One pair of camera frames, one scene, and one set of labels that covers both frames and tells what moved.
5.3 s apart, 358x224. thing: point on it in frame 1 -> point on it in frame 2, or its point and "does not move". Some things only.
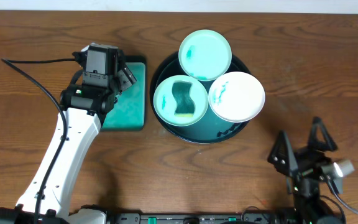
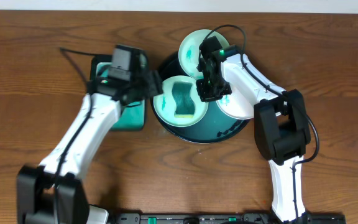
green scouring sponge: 184,101 does not move
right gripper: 303,160 -> 213,91
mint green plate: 165,104 does not move
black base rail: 247,218 does not move
